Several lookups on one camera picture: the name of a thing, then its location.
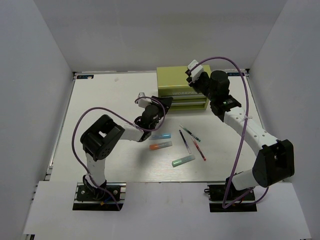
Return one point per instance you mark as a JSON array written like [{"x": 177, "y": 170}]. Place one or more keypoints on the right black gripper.
[{"x": 194, "y": 84}]

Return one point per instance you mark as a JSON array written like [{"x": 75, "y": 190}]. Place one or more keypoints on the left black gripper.
[{"x": 167, "y": 101}]

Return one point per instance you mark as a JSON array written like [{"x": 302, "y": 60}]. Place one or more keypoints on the green metal drawer toolbox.
[{"x": 172, "y": 82}]

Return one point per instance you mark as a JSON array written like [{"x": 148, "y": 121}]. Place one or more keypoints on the purple pen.
[{"x": 185, "y": 142}]

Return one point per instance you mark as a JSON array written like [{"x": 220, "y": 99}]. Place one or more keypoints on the blue capped tube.
[{"x": 160, "y": 136}]

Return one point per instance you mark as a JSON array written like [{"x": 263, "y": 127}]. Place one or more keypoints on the red pen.
[{"x": 198, "y": 148}]

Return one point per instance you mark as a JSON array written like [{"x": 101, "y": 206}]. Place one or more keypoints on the orange capped tube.
[{"x": 161, "y": 145}]

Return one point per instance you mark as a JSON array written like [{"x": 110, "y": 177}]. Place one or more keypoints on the green capped tube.
[{"x": 182, "y": 160}]

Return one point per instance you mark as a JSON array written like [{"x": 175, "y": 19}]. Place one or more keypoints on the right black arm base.
[{"x": 216, "y": 192}]

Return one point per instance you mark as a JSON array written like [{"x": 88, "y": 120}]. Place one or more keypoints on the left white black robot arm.
[{"x": 99, "y": 139}]

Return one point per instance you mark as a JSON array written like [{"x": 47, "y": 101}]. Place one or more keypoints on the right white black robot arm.
[{"x": 274, "y": 158}]

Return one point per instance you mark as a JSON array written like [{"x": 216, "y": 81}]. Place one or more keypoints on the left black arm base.
[{"x": 85, "y": 200}]

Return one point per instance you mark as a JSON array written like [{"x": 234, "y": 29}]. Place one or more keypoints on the right blue corner label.
[{"x": 235, "y": 74}]

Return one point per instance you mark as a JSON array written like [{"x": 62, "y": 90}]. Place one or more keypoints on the blue corner label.
[
  {"x": 84, "y": 77},
  {"x": 235, "y": 74}
]

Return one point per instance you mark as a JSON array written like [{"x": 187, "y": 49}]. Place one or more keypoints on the green pen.
[{"x": 190, "y": 133}]

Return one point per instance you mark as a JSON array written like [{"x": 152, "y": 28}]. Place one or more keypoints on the left blue corner label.
[{"x": 84, "y": 77}]

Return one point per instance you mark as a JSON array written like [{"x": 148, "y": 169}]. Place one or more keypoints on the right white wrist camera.
[{"x": 195, "y": 68}]

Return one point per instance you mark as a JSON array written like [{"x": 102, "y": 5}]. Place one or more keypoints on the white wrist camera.
[
  {"x": 142, "y": 101},
  {"x": 195, "y": 68}
]

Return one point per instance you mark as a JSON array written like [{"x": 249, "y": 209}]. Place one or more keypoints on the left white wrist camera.
[{"x": 142, "y": 101}]

